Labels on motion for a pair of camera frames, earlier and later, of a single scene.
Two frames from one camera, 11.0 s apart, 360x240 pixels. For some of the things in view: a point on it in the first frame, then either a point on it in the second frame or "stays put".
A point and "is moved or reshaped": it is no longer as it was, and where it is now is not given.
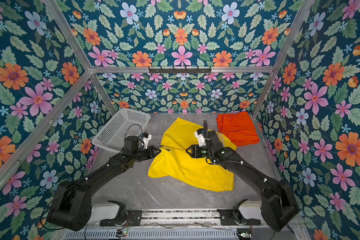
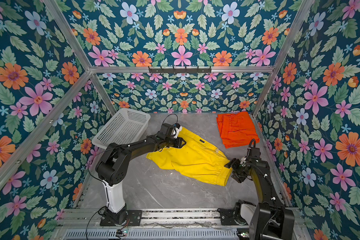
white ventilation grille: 157,234 stays put
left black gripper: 151,153 to 178,142
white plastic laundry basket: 125,122 stays put
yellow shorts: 173,161 is moved or reshaped
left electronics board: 120,232 stays put
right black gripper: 195,150 to 234,163
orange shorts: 239,127 stays put
